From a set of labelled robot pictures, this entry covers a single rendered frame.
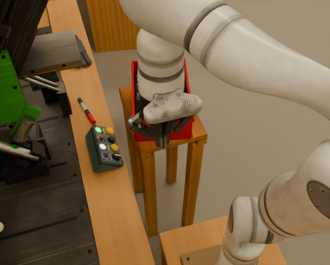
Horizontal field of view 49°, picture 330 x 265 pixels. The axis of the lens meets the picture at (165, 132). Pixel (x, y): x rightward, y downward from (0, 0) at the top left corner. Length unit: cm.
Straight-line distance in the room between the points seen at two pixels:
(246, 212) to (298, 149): 173
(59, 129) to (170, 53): 82
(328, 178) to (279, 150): 205
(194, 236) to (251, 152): 132
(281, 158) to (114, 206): 148
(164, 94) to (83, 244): 60
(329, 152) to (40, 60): 97
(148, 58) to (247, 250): 49
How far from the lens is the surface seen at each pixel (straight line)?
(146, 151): 131
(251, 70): 39
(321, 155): 36
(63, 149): 123
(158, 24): 45
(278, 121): 255
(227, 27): 40
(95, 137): 116
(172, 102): 54
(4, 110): 109
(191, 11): 42
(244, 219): 73
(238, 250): 81
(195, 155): 145
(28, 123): 107
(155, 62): 52
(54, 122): 131
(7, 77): 105
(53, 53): 120
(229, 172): 223
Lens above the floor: 186
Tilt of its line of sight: 52 degrees down
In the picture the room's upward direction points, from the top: straight up
